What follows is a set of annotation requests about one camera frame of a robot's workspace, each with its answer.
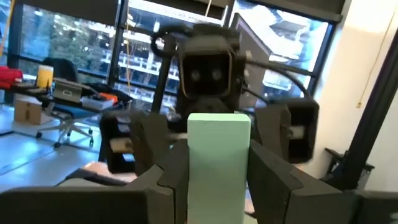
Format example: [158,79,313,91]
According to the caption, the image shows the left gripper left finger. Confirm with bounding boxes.
[126,139,190,224]

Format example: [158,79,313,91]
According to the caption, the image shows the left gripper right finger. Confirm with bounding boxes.
[248,139,361,224]

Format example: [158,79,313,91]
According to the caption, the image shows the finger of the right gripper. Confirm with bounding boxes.
[129,111,170,175]
[254,104,292,160]

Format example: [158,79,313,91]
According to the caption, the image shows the mint green rectangular block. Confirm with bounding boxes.
[187,112,252,224]

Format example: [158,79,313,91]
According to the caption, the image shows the black floor stand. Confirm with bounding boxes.
[320,147,376,190]

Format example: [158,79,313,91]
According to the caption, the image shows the orange tool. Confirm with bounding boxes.
[98,92,119,104]

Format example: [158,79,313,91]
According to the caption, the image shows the white tray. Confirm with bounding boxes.
[80,95,115,110]

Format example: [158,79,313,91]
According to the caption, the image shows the dark standing panel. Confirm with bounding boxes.
[230,12,272,105]

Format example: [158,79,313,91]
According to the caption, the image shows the blue black office chair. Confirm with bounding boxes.
[35,57,95,149]

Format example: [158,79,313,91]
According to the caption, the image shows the grey metal box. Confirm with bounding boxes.
[53,78,84,103]

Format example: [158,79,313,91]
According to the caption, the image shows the yellow cup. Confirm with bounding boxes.
[36,64,55,90]

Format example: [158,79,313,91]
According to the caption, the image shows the cardboard box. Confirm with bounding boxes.
[14,99,53,126]

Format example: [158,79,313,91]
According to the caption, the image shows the black work desk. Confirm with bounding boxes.
[0,79,134,114]

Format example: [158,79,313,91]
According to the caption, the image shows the red case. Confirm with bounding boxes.
[0,66,24,90]

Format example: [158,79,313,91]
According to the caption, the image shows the thin yellow wall cable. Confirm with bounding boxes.
[356,18,397,109]

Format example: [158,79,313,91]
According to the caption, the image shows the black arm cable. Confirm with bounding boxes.
[244,58,312,100]
[150,24,195,59]

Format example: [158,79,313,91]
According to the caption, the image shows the black frame upright post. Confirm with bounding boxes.
[150,34,175,114]
[337,29,398,191]

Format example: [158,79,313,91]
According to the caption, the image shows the black table edge frame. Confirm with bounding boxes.
[57,160,137,187]

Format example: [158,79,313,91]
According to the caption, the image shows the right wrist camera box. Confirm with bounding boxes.
[177,34,240,101]

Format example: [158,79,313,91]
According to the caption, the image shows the yellow hanging cable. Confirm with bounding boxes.
[123,0,132,93]
[0,0,17,58]

